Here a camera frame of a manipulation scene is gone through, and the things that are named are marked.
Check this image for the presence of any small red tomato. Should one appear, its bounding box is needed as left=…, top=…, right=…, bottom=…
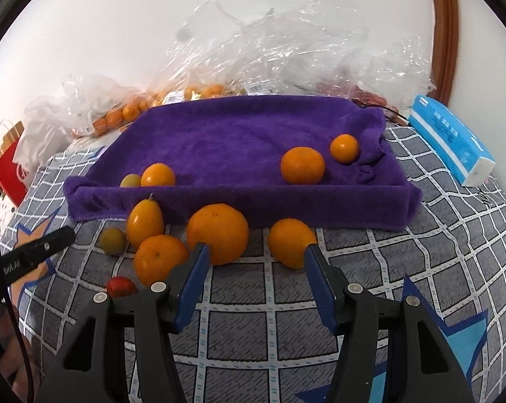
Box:
left=106, top=276, right=139, bottom=299

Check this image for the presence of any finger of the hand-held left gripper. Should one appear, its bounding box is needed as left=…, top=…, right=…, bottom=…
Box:
left=20, top=226, right=76, bottom=266

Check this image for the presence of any clear bag of red tomatoes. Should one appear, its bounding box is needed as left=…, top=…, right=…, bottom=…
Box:
left=274, top=0, right=436, bottom=107

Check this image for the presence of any red paper bag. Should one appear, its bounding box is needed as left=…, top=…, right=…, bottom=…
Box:
left=0, top=138, right=29, bottom=206

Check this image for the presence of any orange mandarin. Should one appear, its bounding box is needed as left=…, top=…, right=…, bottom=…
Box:
left=267, top=218, right=319, bottom=270
left=330, top=133, right=360, bottom=164
left=186, top=203, right=250, bottom=266
left=281, top=146, right=326, bottom=185
left=134, top=235, right=190, bottom=287

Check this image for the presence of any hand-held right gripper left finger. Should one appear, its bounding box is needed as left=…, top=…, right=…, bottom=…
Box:
left=37, top=242, right=212, bottom=403

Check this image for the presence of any white plastic bag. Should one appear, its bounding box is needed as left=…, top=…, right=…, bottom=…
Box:
left=13, top=96, right=75, bottom=166

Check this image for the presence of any brown paper bag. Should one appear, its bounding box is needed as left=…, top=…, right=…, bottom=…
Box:
left=0, top=120, right=25, bottom=156

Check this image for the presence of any brown wooden door frame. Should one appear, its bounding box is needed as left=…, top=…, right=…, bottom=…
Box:
left=429, top=0, right=459, bottom=107

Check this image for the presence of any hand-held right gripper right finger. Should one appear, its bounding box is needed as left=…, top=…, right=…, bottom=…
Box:
left=303, top=242, right=477, bottom=403

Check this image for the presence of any purple towel covered tray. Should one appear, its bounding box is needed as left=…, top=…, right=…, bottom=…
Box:
left=64, top=94, right=422, bottom=232

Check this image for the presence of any grey checked star blanket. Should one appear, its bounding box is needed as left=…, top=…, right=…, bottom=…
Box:
left=0, top=126, right=506, bottom=403

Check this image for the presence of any blue tissue pack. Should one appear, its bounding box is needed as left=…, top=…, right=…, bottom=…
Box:
left=406, top=94, right=496, bottom=187

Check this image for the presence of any oval orange tomato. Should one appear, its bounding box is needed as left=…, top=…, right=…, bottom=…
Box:
left=126, top=193, right=165, bottom=249

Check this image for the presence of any small round orange tomato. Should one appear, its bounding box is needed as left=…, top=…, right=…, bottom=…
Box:
left=140, top=163, right=177, bottom=187

